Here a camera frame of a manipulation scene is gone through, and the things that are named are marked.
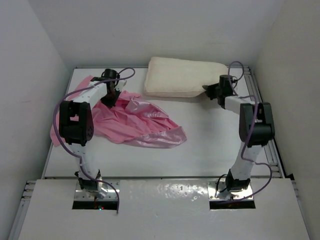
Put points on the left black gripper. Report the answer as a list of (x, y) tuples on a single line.
[(109, 103)]

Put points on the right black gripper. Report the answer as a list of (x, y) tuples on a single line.
[(209, 89)]

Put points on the pink satin pillowcase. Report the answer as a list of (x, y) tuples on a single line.
[(136, 122)]

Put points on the cream white pillow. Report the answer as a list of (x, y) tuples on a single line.
[(178, 78)]

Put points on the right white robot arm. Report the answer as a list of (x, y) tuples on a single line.
[(256, 128)]

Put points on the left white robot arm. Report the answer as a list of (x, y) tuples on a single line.
[(76, 125)]

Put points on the white front cover board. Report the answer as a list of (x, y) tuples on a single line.
[(162, 210)]

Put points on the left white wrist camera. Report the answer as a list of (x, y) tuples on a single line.
[(120, 85)]

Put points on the aluminium table frame rail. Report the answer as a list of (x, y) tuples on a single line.
[(271, 151)]

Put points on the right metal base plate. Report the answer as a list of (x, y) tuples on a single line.
[(222, 199)]

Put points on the metal base plate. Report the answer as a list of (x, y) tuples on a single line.
[(105, 199), (222, 199)]

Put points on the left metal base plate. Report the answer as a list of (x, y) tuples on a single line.
[(105, 199)]

